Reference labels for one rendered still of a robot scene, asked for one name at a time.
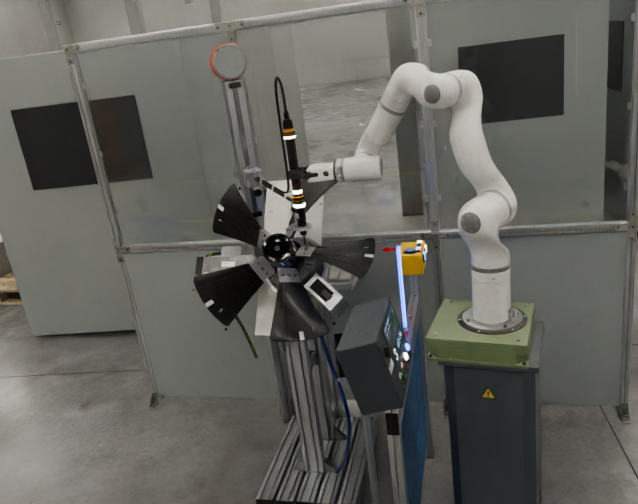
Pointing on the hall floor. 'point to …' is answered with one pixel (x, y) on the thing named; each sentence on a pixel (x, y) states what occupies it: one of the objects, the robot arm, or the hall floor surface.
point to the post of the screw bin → (371, 459)
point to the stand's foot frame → (353, 492)
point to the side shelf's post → (332, 362)
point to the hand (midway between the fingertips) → (295, 173)
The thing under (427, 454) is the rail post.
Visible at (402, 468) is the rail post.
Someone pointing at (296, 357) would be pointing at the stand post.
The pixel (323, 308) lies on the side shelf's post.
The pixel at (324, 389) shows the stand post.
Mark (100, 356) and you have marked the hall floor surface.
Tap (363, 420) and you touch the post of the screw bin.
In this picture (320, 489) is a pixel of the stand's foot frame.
